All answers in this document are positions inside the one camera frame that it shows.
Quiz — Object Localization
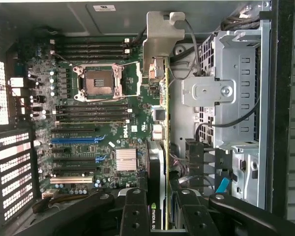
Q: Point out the blue expansion slot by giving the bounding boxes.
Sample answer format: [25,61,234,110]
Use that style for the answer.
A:
[51,139,95,145]

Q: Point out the green Dell motherboard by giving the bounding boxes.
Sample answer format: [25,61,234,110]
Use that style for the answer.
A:
[14,36,170,197]

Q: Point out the silver metal disk bay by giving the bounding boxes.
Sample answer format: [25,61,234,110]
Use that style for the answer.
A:
[180,29,271,148]

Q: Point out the silver perforated drive cage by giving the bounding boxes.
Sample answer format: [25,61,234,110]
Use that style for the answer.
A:
[232,145,263,207]

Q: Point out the silver chipset heatsink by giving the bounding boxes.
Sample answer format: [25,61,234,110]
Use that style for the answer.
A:
[115,148,138,172]

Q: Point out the wire bundle with white plug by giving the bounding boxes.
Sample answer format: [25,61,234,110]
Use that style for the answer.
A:
[31,188,94,214]

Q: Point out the thick black wire bundle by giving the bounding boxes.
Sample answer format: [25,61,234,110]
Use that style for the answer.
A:
[220,9,261,31]

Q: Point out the black open PC case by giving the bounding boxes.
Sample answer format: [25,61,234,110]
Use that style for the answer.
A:
[0,0,295,236]

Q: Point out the CPU socket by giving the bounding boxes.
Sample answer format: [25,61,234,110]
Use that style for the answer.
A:
[72,62,125,100]

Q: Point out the white expansion slot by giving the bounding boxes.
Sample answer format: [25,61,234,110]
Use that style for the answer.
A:
[50,176,94,184]

